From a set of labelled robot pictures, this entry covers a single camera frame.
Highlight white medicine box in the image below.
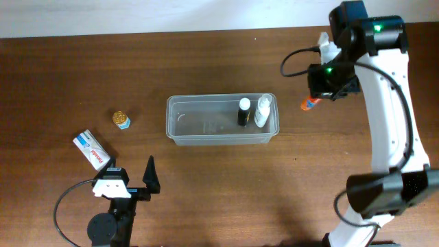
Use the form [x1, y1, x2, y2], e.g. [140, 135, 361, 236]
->
[73, 130, 110, 172]

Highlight orange tube white cap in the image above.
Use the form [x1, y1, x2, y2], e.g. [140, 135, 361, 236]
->
[300, 97, 322, 111]

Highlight dark bottle white cap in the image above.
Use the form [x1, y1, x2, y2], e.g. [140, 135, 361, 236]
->
[237, 97, 251, 126]

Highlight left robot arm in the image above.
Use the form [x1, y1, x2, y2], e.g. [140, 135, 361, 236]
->
[87, 156, 161, 246]

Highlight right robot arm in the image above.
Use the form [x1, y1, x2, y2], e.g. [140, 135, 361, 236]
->
[308, 1, 438, 246]

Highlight clear plastic container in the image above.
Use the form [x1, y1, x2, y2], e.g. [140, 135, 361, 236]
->
[166, 93, 280, 146]

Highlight small jar gold lid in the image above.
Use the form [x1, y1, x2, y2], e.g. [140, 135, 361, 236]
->
[112, 111, 130, 130]

